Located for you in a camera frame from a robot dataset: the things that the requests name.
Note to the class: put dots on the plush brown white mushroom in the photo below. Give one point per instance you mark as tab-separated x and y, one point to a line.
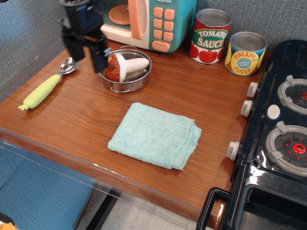
119	67

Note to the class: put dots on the orange plush toy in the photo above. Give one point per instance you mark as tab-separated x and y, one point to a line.
8	226

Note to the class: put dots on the silver metal pot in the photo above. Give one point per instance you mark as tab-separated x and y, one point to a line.
134	80

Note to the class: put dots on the yellow handled metal spoon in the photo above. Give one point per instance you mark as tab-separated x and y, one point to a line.
38	95

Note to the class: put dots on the black toy stove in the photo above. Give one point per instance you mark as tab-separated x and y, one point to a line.
269	179

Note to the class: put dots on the tomato sauce can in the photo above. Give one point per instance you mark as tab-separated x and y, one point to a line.
211	29

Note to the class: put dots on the teal toy microwave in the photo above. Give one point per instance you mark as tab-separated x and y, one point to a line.
157	25

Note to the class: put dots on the pineapple slices can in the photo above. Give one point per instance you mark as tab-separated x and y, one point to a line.
245	53

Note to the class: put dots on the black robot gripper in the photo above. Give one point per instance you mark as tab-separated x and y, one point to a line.
81	27

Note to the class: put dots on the light blue folded cloth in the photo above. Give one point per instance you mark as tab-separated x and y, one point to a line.
155	136

